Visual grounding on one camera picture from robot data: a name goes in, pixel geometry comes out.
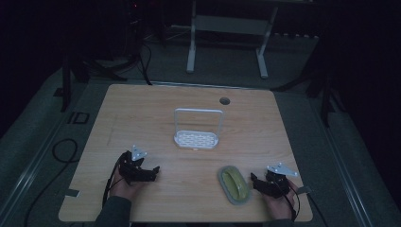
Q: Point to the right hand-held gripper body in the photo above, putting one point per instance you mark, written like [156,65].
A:
[276,186]

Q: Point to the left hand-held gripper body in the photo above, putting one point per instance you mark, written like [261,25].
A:
[132,171]

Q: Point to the yellow-green oval soap dish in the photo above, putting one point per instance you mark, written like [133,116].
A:
[234,185]

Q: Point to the person's left hand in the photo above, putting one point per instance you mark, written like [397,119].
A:
[123,190]

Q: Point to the grey tape piece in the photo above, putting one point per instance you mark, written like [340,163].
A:
[72,193]
[304,189]

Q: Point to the black metal stand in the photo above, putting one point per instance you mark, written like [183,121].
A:
[66,85]
[326,101]

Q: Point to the white metal desk frame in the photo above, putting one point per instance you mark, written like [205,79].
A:
[231,24]

